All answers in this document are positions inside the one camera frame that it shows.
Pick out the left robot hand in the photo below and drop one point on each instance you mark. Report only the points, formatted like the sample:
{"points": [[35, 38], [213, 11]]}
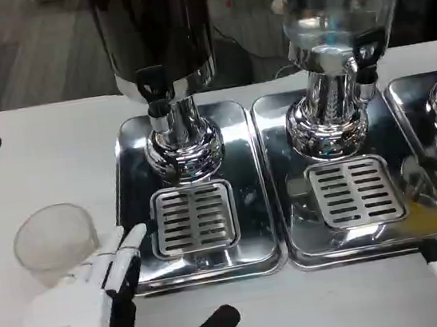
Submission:
{"points": [[61, 313]]}

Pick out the clear ribbed glass cup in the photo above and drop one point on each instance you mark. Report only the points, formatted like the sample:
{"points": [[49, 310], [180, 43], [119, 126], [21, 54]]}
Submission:
{"points": [[51, 242]]}

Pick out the steel drip tray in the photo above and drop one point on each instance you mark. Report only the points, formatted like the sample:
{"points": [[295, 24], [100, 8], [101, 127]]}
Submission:
{"points": [[243, 168], [408, 106], [276, 143]]}

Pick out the black tap with steel spout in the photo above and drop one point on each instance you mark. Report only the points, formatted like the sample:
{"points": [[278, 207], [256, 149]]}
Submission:
{"points": [[367, 87], [158, 119]]}

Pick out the dark drink dispenser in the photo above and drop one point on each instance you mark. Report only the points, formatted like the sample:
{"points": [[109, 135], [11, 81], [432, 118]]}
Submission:
{"points": [[152, 27]]}

